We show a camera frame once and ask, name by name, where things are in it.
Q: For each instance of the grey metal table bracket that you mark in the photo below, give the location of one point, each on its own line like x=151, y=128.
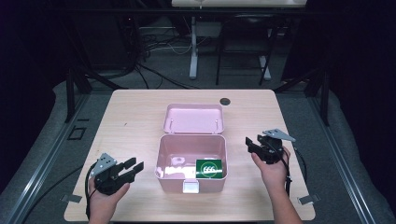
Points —
x=308, y=199
x=71, y=198

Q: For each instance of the pink storage box with lid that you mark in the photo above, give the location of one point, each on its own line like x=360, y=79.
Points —
x=190, y=149

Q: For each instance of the black metal stand frame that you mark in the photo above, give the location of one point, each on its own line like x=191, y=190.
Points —
x=324, y=99
x=70, y=93

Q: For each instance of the person's left hand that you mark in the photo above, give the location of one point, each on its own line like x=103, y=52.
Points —
x=104, y=203

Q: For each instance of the white desk leg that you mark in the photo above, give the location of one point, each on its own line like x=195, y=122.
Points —
x=194, y=56

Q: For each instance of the black chair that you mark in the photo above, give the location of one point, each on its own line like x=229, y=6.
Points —
x=243, y=37

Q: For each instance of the dark round table grommet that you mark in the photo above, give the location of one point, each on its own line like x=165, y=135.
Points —
x=224, y=101

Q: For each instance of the green card packet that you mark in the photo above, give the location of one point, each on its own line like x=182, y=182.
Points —
x=209, y=169

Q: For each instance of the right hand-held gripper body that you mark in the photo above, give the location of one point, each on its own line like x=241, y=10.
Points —
x=271, y=151

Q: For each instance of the person's right hand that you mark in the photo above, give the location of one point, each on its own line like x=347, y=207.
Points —
x=275, y=175

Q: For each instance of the aluminium floor rail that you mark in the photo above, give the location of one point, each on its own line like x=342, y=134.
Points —
x=339, y=161
x=46, y=158

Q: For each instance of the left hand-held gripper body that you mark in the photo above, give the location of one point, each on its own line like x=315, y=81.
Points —
x=107, y=179

